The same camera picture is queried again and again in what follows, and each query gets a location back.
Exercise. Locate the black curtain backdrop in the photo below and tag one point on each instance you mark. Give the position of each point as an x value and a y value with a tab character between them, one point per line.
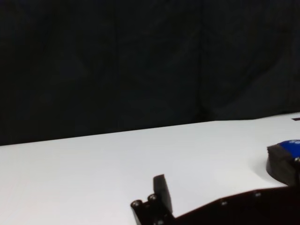
93	70

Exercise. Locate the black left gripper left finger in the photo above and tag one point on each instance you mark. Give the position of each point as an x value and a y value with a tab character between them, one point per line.
161	194

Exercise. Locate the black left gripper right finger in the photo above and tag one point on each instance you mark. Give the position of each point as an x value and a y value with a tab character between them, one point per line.
297	173

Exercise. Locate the blue round lid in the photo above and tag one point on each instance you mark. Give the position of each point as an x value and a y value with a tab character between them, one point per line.
279	164

